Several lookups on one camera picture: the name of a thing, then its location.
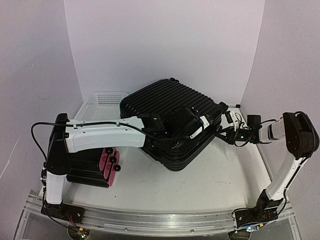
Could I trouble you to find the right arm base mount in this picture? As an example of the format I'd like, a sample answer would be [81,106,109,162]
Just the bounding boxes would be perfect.
[231,189,288,229]

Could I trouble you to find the white perforated plastic basket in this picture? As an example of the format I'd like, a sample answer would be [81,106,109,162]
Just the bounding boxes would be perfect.
[74,91,128,121]

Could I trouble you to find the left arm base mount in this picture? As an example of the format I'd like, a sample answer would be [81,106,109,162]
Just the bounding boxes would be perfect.
[41,201,85,224]

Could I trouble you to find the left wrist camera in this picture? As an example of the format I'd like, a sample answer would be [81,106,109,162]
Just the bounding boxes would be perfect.
[172,106,204,137]

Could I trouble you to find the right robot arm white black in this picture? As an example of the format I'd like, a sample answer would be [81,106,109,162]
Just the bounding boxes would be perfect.
[215,111,320,201]

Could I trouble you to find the black pink small suitcase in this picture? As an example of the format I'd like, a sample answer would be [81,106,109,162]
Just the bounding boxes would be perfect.
[66,147,121,188]

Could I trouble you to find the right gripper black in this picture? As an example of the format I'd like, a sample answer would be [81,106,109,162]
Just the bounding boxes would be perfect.
[214,125,252,146]

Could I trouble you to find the aluminium front rail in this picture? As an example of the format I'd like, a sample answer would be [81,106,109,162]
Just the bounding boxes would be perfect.
[23,192,296,232]

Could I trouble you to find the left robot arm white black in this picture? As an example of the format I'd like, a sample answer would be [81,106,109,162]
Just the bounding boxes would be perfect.
[45,107,210,219]

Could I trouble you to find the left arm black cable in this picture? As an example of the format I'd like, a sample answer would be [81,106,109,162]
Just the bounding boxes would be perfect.
[31,107,201,161]

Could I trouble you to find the black ribbed hard suitcase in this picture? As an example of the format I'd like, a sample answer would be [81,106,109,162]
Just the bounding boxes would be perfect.
[120,78,229,171]

